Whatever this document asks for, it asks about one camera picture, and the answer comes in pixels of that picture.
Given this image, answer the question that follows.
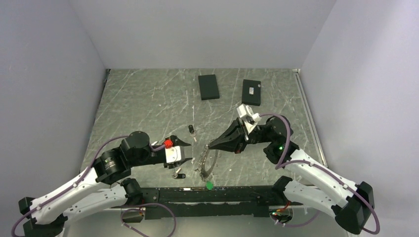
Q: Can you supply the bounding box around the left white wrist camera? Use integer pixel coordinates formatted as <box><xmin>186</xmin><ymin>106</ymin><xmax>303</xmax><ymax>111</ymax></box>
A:
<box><xmin>165</xmin><ymin>146</ymin><xmax>186</xmax><ymax>163</ymax></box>

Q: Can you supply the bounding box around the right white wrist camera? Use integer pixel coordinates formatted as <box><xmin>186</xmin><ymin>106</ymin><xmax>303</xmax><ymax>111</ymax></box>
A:
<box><xmin>237</xmin><ymin>104</ymin><xmax>261</xmax><ymax>135</ymax></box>

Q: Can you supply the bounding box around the black box with label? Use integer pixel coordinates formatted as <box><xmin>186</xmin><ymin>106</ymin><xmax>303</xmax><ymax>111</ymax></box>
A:
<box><xmin>241</xmin><ymin>79</ymin><xmax>261</xmax><ymax>106</ymax></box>

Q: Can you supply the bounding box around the green key tag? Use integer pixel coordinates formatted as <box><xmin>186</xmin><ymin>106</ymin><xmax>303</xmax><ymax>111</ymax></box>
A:
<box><xmin>206</xmin><ymin>181</ymin><xmax>214</xmax><ymax>190</ymax></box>

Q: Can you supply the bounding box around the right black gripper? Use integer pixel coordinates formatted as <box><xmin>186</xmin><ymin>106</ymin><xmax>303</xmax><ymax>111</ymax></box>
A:
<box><xmin>208</xmin><ymin>117</ymin><xmax>273</xmax><ymax>155</ymax></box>

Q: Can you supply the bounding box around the plain black box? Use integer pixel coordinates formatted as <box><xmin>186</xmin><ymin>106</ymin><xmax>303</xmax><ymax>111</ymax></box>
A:
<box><xmin>198</xmin><ymin>74</ymin><xmax>220</xmax><ymax>101</ymax></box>

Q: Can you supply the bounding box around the black head key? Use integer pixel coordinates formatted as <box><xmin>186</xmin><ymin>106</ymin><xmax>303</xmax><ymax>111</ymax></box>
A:
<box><xmin>188</xmin><ymin>125</ymin><xmax>197</xmax><ymax>142</ymax></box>
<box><xmin>172</xmin><ymin>167</ymin><xmax>186</xmax><ymax>179</ymax></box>

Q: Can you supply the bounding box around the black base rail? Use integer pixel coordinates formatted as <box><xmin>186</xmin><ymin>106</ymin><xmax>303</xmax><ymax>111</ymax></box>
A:
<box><xmin>123</xmin><ymin>185</ymin><xmax>290</xmax><ymax>220</ymax></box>

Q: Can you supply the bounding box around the numbered metal key ring disc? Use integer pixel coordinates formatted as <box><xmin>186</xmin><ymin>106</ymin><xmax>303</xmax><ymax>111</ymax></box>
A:
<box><xmin>195</xmin><ymin>139</ymin><xmax>221</xmax><ymax>181</ymax></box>

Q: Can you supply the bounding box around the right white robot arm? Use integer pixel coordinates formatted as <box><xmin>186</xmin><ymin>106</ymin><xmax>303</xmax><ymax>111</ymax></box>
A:
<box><xmin>209</xmin><ymin>113</ymin><xmax>381</xmax><ymax>235</ymax></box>

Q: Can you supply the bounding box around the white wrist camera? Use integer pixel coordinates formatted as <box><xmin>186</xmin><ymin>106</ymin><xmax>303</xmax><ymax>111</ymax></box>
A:
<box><xmin>165</xmin><ymin>146</ymin><xmax>186</xmax><ymax>163</ymax></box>
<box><xmin>237</xmin><ymin>104</ymin><xmax>261</xmax><ymax>135</ymax></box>

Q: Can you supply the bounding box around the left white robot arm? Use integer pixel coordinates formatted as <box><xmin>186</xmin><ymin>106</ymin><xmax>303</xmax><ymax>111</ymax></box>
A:
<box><xmin>18</xmin><ymin>131</ymin><xmax>189</xmax><ymax>237</ymax></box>

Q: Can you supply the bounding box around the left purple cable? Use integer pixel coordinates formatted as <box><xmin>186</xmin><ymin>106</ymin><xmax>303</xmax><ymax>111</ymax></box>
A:
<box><xmin>11</xmin><ymin>135</ymin><xmax>177</xmax><ymax>237</ymax></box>

